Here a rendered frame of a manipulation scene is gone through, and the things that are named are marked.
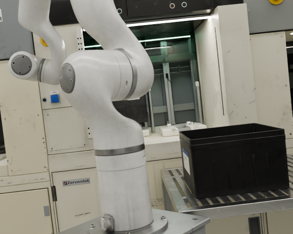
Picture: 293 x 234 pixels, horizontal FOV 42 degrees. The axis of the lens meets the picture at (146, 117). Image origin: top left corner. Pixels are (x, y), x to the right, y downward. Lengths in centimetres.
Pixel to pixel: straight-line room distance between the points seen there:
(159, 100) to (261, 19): 103
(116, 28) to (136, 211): 42
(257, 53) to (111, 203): 103
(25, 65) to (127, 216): 57
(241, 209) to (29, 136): 95
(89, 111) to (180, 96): 171
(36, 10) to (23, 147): 68
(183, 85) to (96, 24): 165
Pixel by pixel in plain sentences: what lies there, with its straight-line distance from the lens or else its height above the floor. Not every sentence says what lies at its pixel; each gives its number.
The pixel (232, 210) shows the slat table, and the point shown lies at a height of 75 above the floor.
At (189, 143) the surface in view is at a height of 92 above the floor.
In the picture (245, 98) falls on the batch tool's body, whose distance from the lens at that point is 160.
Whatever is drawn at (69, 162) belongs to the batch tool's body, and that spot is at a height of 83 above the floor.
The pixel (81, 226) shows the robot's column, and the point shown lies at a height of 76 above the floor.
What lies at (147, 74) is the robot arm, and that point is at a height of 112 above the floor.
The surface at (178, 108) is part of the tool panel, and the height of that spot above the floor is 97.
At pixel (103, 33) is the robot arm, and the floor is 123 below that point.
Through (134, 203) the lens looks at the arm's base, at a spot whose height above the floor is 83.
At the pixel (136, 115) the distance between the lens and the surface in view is 190.
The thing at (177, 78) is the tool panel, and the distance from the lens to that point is 251.
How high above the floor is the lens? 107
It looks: 3 degrees down
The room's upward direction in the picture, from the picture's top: 6 degrees counter-clockwise
